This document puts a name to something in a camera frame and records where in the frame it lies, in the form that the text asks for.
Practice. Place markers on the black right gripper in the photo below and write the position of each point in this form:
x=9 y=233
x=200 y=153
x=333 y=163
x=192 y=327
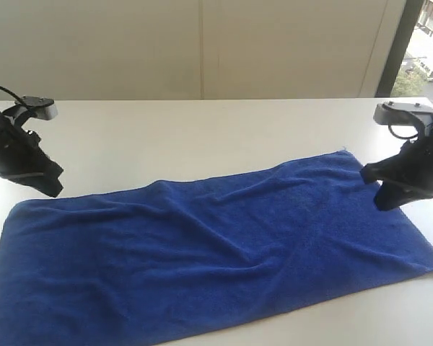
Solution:
x=411 y=172

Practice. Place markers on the dark window frame post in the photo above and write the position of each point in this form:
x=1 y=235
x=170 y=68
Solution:
x=398 y=48

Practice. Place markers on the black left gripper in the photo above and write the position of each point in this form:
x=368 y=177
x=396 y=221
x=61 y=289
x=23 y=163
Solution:
x=21 y=160

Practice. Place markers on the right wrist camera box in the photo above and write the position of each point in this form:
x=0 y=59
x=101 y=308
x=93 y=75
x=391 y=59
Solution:
x=403 y=114

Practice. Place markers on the blue microfiber towel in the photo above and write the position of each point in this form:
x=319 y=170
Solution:
x=176 y=259

